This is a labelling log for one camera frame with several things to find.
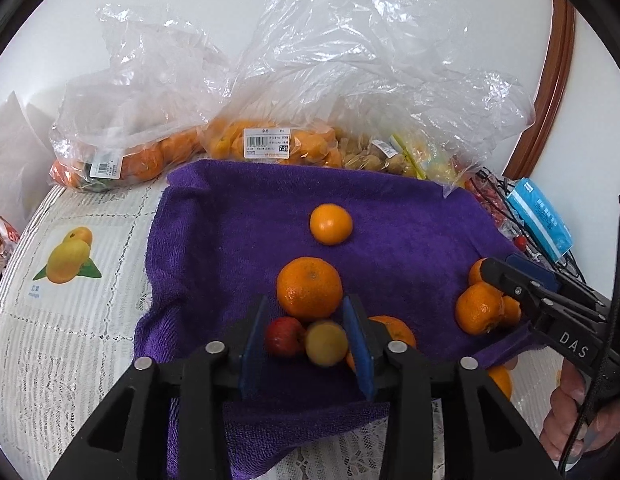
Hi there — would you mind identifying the large mandarin with stem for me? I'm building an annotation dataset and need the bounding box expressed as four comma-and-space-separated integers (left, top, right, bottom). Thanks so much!
276, 256, 344, 322

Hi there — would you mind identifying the smooth round orange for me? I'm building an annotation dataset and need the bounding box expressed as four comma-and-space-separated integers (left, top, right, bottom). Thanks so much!
367, 315, 417, 351

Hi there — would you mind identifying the small yellow-green plum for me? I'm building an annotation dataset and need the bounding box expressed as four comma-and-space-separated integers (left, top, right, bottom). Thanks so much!
305, 321, 349, 367

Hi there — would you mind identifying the white plastic bag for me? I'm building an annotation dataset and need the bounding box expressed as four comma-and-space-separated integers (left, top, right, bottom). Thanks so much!
0, 91, 58, 221

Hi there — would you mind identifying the clear bag of mandarins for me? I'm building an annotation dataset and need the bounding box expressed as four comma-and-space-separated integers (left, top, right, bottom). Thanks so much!
49, 5, 221, 193

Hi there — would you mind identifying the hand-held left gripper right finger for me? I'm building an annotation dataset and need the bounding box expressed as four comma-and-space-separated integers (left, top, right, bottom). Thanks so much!
342, 296, 563, 480

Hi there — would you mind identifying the bumpy round mandarin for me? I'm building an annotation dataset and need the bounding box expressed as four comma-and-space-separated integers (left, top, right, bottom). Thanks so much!
455, 281, 505, 336

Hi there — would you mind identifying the blue tissue pack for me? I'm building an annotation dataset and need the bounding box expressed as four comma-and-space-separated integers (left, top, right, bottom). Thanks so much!
506, 178, 574, 261

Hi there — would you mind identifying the bag of red fruit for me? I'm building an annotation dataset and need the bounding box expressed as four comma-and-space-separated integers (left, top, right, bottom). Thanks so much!
450, 157, 515, 231

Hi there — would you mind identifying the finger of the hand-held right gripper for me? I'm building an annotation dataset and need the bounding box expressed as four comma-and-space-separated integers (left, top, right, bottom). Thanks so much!
480, 257, 608, 329
506, 254, 604, 309

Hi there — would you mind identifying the wooden door frame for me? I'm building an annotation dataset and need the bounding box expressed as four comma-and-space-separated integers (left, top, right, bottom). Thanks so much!
502, 0, 576, 181

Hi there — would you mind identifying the fruit print lace tablecloth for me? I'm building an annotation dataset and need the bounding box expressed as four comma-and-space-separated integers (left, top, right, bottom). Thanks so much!
0, 180, 570, 480

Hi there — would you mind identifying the clear bag of brown berries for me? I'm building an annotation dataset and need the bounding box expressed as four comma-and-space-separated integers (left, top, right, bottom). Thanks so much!
335, 50, 535, 196

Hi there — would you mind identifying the small round mandarin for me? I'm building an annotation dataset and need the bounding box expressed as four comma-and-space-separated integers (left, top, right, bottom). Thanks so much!
310, 203, 353, 246

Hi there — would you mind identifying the small red fruit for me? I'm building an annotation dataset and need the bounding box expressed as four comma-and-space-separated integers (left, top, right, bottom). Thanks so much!
265, 316, 307, 357

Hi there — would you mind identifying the oval orange citrus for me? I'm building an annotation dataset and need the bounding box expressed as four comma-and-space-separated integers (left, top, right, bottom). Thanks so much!
487, 365, 513, 401

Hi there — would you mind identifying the bag of yellow fruit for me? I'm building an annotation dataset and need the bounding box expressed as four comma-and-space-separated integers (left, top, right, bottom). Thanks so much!
390, 132, 465, 186

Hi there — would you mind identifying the person's right hand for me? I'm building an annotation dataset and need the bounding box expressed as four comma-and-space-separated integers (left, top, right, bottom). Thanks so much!
540, 355, 620, 461

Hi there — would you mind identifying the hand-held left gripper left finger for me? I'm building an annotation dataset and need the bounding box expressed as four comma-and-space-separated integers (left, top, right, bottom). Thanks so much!
47, 295, 271, 480

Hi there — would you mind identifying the clear bag of kumquats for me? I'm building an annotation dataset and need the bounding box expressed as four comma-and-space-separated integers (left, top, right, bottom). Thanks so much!
200, 0, 355, 168

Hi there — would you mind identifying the oval yellow-orange citrus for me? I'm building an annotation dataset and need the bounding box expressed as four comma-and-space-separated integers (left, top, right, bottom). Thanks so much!
500, 296, 523, 330
468, 258, 490, 287

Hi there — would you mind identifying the purple towel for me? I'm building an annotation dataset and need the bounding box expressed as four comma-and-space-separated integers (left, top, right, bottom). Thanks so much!
134, 159, 545, 480

